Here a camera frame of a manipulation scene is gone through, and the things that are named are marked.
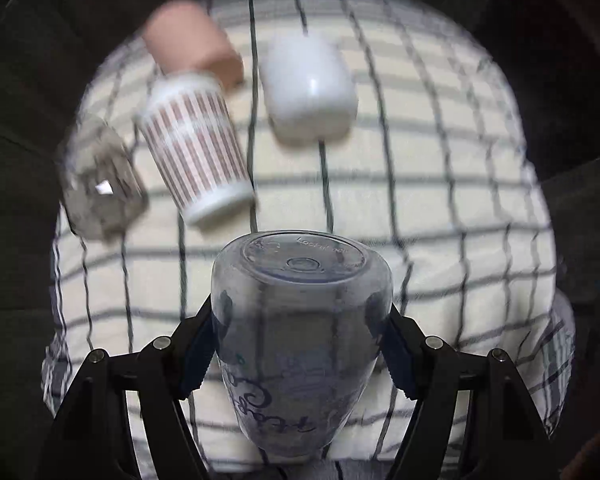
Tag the black white checkered cloth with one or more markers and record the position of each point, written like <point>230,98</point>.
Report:
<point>433,176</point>

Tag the pink plastic cup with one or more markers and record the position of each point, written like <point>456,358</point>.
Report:
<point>181,37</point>

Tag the white ceramic cup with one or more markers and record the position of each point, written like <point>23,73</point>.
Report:
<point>308,90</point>

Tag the square clear glass cup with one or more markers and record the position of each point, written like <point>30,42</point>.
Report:
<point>101,190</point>

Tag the white red-patterned paper cup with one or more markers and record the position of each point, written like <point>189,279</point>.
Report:
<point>193,142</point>

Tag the clear plastic printed cup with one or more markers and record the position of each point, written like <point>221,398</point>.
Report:
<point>298,318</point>

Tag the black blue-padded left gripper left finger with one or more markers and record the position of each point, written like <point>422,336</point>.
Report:
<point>91,434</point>

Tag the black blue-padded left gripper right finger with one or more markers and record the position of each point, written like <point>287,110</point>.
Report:
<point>504,436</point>

